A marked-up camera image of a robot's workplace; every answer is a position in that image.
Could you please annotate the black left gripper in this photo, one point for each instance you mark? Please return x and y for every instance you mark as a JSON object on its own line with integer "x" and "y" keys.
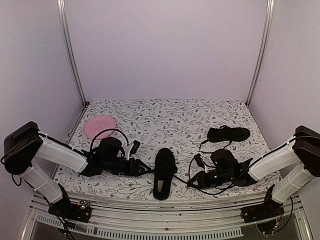
{"x": 136, "y": 166}

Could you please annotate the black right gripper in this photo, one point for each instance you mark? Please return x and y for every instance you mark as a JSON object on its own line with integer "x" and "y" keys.
{"x": 202, "y": 182}

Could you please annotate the black canvas shoe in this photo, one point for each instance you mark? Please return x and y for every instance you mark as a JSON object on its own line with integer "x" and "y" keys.
{"x": 226, "y": 133}
{"x": 164, "y": 157}

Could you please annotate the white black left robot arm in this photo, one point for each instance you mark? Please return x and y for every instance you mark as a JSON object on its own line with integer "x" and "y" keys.
{"x": 27, "y": 143}

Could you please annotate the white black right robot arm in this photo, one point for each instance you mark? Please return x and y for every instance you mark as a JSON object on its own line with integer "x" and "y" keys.
{"x": 301, "y": 150}

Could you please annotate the floral patterned table mat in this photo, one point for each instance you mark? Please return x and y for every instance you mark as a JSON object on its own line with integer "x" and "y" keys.
{"x": 180, "y": 125}

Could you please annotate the pink plastic plate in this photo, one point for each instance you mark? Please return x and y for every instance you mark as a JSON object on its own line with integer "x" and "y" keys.
{"x": 96, "y": 124}

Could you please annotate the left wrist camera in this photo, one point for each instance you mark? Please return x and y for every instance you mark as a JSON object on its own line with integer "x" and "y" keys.
{"x": 131, "y": 149}

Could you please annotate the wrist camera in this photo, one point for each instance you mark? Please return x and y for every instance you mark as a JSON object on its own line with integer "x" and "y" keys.
{"x": 200, "y": 162}
{"x": 131, "y": 149}

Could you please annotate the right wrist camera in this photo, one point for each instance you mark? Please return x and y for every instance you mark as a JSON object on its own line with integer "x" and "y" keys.
{"x": 200, "y": 162}

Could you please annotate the aluminium front rail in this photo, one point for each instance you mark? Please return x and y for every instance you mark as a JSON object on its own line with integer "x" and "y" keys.
{"x": 203, "y": 219}

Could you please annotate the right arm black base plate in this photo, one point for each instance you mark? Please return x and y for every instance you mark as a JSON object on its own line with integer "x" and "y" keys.
{"x": 258, "y": 212}

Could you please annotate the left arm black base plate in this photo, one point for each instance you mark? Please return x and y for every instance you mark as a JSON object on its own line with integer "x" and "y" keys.
{"x": 80, "y": 211}

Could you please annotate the right aluminium frame post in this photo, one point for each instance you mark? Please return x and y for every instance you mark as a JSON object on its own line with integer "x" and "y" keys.
{"x": 267, "y": 25}

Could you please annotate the aluminium frame post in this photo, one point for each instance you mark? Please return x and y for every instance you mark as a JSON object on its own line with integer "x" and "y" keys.
{"x": 267, "y": 25}
{"x": 61, "y": 8}

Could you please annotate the left aluminium frame post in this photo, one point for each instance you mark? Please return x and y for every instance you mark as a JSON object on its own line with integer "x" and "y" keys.
{"x": 61, "y": 8}

